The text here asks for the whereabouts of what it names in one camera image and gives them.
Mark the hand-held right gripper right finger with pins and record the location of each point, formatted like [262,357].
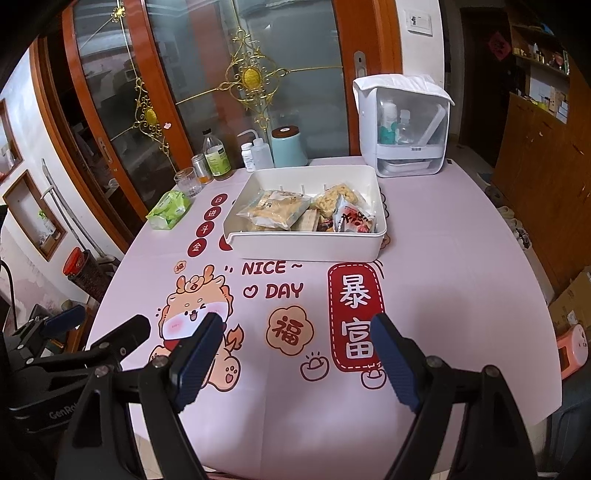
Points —
[397,364]

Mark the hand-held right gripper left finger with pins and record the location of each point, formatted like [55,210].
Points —
[198,364]

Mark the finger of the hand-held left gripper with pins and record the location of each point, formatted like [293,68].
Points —
[131,330]
[64,318]

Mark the white red snack bag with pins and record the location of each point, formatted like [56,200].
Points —
[351,219]

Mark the white plastic storage tray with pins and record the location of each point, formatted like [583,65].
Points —
[300,244]

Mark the beige cake slab packet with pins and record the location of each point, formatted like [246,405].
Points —
[307,221]

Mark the large clear bread packet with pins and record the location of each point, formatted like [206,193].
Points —
[272,210]

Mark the puffed rice cracker packet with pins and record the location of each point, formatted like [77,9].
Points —
[330,198]

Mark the red lid jar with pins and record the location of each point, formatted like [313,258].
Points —
[85,277]

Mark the green tissue pack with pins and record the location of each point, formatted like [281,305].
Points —
[168,210]

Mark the clear drinking glass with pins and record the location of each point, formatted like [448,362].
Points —
[187,184]

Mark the small metal can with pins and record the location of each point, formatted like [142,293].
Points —
[201,168]

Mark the pink appliance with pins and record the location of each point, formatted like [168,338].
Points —
[572,353]

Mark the cardboard box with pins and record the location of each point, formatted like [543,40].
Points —
[570,304]

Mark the glass bottle green label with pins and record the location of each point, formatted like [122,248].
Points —
[217,159]

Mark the small white pill bottle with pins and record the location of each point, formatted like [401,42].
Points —
[248,159]

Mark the white squeeze bottle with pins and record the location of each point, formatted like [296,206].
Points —
[264,154]

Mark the light blue canister brown lid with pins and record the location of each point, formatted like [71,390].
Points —
[288,150]

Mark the white storage box clear window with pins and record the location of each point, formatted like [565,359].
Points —
[369,129]

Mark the wooden cabinet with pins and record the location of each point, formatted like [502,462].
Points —
[540,175]

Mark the teal bottle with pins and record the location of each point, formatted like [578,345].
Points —
[387,124]

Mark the dark wooden door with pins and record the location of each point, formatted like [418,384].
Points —
[480,101]

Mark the wooden framed glass door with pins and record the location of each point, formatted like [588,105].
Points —
[295,46]

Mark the red door ornament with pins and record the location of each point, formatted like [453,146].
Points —
[497,46]

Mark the wooden framed wall niche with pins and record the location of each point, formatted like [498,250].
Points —
[32,217]
[9,138]

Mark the white light switch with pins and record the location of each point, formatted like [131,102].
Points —
[419,22]

